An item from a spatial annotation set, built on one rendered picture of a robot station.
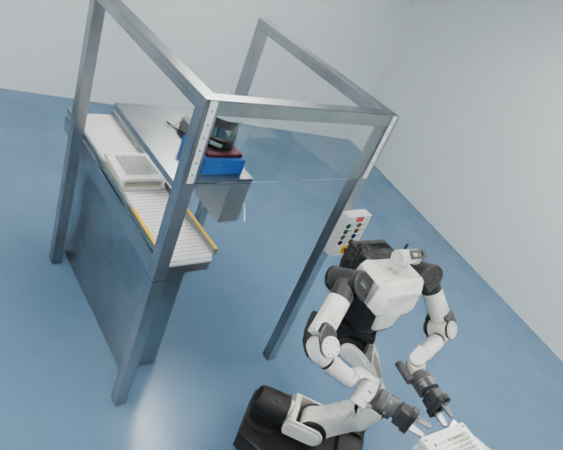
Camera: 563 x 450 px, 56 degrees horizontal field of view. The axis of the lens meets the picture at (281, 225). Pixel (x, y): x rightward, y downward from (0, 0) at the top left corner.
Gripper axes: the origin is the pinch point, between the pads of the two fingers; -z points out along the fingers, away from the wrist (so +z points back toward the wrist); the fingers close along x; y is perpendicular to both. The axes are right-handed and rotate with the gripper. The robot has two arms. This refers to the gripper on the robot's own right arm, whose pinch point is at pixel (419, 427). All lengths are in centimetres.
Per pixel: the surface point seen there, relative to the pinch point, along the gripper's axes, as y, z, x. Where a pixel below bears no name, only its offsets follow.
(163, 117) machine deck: -36, 161, -36
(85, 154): -45, 208, 14
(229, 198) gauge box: -23, 111, -26
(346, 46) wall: -443, 219, -15
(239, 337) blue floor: -84, 98, 97
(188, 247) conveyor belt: -21, 121, 8
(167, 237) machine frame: 5, 118, -12
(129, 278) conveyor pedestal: -19, 146, 43
